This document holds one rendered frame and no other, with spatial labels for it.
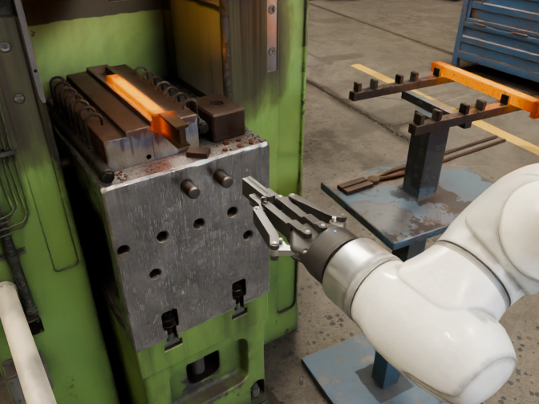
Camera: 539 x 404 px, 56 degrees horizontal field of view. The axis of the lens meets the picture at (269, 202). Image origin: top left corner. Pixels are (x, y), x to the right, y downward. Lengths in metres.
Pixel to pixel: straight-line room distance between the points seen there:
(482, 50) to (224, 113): 3.82
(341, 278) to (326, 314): 1.41
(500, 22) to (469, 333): 4.23
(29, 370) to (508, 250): 0.84
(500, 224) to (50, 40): 1.18
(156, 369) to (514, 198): 1.00
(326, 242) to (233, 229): 0.59
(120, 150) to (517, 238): 0.75
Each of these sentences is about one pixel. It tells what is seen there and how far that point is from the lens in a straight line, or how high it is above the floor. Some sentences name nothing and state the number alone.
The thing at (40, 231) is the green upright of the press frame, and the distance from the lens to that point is 1.24.
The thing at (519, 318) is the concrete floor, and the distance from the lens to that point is 2.19.
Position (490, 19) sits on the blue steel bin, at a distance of 4.71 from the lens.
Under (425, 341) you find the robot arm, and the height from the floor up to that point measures 1.03.
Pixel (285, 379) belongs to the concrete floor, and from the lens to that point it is 1.79.
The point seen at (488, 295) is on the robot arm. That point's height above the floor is 1.05.
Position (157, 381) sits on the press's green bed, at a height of 0.33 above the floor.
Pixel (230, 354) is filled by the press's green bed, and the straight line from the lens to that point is 1.54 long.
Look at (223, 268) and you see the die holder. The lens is 1.23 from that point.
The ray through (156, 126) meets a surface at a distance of 1.03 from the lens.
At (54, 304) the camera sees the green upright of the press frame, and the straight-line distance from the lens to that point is 1.36.
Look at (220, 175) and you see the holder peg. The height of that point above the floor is 0.88.
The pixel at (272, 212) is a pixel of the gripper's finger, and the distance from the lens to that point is 0.71.
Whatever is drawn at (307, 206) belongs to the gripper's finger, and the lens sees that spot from 0.73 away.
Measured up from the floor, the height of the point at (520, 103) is 1.01.
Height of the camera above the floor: 1.40
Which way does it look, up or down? 32 degrees down
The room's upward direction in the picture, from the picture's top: straight up
